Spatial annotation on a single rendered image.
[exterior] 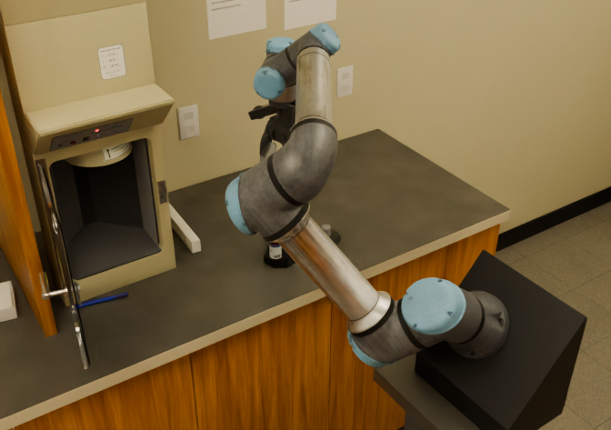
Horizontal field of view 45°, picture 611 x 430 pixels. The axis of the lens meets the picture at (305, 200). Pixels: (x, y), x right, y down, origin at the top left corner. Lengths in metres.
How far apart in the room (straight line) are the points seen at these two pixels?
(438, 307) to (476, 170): 2.03
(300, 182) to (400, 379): 0.64
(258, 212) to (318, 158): 0.16
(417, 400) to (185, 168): 1.19
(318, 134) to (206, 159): 1.19
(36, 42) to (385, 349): 1.01
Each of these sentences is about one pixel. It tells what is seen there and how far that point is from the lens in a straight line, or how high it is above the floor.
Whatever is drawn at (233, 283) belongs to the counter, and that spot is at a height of 0.94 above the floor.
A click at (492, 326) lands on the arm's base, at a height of 1.17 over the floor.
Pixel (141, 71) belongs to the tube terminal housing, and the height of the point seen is 1.55.
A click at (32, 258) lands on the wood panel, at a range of 1.86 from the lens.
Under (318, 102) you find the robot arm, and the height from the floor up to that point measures 1.61.
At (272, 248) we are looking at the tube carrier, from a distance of 2.09.
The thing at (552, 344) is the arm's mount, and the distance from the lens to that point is 1.64.
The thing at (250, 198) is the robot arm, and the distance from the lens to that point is 1.41.
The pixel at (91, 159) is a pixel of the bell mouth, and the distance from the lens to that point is 1.92.
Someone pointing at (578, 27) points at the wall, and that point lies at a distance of 3.64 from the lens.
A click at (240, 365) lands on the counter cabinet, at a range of 2.10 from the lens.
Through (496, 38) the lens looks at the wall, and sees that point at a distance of 3.24.
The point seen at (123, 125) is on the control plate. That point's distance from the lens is 1.79.
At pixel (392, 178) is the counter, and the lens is 2.56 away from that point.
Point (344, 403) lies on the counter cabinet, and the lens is 2.50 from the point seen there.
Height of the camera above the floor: 2.22
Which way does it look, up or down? 32 degrees down
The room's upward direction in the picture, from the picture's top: straight up
